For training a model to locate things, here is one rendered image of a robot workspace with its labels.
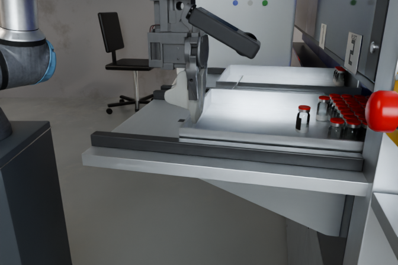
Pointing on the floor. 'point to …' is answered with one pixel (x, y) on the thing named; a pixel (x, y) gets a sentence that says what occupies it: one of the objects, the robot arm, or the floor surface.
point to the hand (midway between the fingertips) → (199, 116)
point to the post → (377, 161)
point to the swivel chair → (109, 39)
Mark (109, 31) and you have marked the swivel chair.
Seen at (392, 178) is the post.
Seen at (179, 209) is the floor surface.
